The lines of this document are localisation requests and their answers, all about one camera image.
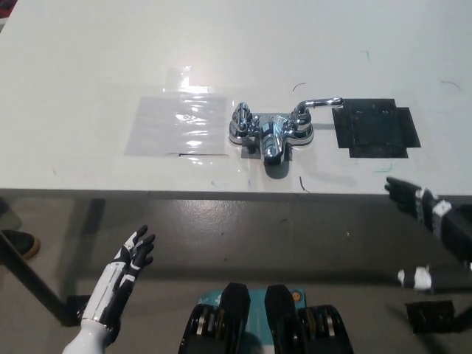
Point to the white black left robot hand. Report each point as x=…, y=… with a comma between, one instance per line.
x=116, y=284

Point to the black table leg with foot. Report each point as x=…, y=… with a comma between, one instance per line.
x=37, y=289
x=429, y=315

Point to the red black object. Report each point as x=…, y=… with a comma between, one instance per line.
x=3, y=7

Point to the clear plastic sheet patch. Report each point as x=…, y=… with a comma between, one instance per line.
x=177, y=125

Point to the black shoe tan sole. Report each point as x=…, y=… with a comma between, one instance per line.
x=20, y=243

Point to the black tape patch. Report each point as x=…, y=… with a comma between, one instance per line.
x=372, y=129

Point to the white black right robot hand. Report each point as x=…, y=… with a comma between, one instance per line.
x=453, y=232

